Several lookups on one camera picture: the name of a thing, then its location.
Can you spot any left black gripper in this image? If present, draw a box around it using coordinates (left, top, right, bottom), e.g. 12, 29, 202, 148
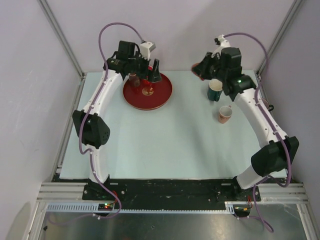
128, 51, 161, 83

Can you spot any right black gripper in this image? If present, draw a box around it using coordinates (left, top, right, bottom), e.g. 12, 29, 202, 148
193, 52, 228, 82

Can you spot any dark green mug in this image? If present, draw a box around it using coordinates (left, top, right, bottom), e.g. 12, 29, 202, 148
207, 79, 223, 102

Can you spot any small orange cup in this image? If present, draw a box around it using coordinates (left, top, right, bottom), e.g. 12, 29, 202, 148
191, 62, 202, 77

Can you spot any small pink square mug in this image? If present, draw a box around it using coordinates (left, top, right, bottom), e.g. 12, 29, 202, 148
218, 105, 233, 124

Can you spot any lilac ribbed mug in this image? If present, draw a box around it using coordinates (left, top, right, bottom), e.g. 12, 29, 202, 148
261, 98, 275, 112

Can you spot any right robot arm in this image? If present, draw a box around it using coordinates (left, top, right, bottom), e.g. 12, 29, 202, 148
192, 47, 299, 201

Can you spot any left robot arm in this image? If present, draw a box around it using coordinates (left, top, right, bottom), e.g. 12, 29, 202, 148
72, 40, 162, 200

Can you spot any large red mug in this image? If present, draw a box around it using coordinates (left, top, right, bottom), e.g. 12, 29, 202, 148
141, 65, 153, 86

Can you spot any brown patterned mug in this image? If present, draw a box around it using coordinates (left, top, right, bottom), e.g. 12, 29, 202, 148
128, 73, 141, 88

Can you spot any round red tray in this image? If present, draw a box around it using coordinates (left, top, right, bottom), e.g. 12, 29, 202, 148
122, 73, 173, 111

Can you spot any small circuit board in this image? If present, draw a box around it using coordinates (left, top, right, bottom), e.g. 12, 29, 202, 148
98, 203, 114, 211

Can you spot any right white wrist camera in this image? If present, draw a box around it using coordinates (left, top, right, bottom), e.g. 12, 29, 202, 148
213, 34, 231, 54

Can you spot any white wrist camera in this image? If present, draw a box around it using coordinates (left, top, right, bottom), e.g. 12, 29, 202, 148
139, 41, 156, 60
213, 34, 231, 54

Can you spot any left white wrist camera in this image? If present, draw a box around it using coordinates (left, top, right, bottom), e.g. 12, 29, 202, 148
139, 41, 156, 60

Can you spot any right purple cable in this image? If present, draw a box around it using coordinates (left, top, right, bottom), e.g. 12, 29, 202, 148
223, 32, 293, 233

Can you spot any purple cable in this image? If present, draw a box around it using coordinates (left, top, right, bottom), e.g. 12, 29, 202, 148
47, 22, 145, 227
223, 32, 293, 233

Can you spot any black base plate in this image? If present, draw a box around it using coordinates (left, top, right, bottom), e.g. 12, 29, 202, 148
82, 178, 261, 211

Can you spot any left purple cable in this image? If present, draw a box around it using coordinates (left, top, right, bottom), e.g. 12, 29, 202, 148
47, 22, 145, 227

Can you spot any white cable duct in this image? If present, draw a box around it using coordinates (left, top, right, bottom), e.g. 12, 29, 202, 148
45, 201, 237, 215

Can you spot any aluminium frame rail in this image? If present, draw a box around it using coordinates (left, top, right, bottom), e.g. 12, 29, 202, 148
36, 182, 309, 204

